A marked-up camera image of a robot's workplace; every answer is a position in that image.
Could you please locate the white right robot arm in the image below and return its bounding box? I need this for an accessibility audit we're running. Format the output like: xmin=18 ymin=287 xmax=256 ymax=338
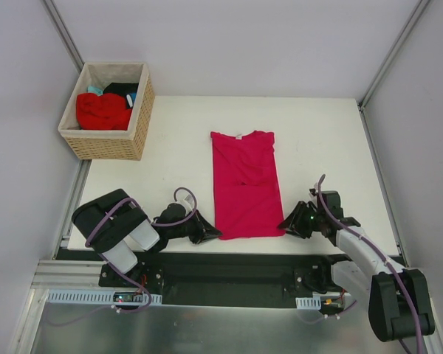
xmin=278 ymin=189 xmax=436 ymax=342

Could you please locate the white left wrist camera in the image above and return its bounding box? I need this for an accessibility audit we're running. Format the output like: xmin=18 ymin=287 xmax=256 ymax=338
xmin=182 ymin=195 xmax=195 ymax=212

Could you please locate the black t shirt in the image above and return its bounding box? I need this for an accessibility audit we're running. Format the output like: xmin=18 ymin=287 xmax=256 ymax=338
xmin=103 ymin=83 xmax=139 ymax=108

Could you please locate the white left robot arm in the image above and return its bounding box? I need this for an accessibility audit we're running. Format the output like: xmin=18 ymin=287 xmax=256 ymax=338
xmin=72 ymin=187 xmax=222 ymax=287

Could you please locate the aluminium frame post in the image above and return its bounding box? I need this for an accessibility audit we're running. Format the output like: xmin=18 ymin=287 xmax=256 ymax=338
xmin=357 ymin=0 xmax=433 ymax=112
xmin=40 ymin=0 xmax=85 ymax=72

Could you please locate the aluminium frame rail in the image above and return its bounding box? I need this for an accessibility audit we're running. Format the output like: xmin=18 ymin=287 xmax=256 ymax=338
xmin=31 ymin=235 xmax=104 ymax=290

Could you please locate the right white cable duct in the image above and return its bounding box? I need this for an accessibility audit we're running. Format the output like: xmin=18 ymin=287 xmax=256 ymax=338
xmin=295 ymin=296 xmax=322 ymax=310

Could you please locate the magenta pink t shirt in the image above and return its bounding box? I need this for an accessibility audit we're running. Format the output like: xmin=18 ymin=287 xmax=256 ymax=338
xmin=210 ymin=131 xmax=285 ymax=240

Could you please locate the white cable duct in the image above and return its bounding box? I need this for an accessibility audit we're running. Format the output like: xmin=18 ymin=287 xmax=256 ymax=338
xmin=295 ymin=296 xmax=322 ymax=310
xmin=47 ymin=289 xmax=162 ymax=306

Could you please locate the wicker basket with liner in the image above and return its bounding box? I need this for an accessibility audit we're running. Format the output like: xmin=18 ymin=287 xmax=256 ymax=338
xmin=58 ymin=62 xmax=155 ymax=160

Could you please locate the left white cable duct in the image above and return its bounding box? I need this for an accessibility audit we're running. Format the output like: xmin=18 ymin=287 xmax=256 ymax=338
xmin=47 ymin=289 xmax=162 ymax=306

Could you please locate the red t shirt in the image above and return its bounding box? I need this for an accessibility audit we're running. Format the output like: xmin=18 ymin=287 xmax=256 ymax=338
xmin=76 ymin=93 xmax=132 ymax=131

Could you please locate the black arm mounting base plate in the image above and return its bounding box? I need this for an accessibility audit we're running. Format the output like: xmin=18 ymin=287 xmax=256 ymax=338
xmin=98 ymin=252 xmax=345 ymax=308

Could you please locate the left aluminium frame post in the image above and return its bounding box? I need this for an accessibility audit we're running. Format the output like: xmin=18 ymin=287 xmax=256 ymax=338
xmin=40 ymin=0 xmax=85 ymax=72

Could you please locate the right aluminium frame post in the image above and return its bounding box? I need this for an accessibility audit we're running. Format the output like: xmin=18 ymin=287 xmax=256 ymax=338
xmin=357 ymin=0 xmax=433 ymax=112

